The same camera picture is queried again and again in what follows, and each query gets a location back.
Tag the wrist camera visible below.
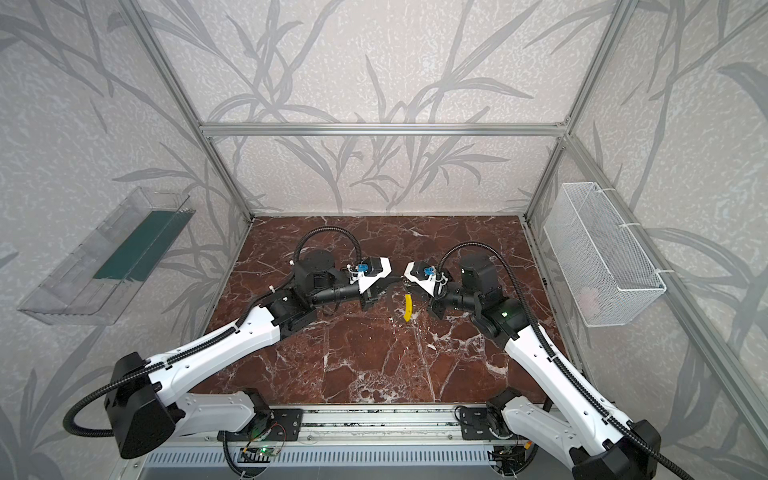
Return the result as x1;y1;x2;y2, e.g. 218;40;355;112
404;260;452;298
349;257;392;294

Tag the white wire mesh basket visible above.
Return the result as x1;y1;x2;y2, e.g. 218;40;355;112
544;182;666;328

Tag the clear plastic wall bin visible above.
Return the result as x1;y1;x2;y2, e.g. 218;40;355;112
18;187;195;326

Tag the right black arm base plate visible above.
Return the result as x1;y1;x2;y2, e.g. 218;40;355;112
453;405;529;442

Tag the aluminium front rail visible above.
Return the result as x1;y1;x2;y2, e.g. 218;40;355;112
149;403;631;449

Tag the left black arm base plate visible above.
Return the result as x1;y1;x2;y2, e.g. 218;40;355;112
239;408;304;442

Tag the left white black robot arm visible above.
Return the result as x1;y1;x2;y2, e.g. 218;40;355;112
62;226;401;459

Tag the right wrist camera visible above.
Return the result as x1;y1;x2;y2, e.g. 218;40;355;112
404;260;452;298

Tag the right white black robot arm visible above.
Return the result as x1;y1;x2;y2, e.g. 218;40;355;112
404;243;690;479

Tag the pink object in basket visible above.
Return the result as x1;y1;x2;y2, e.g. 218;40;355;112
576;287;601;321

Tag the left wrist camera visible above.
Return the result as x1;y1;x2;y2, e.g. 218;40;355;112
349;257;392;294

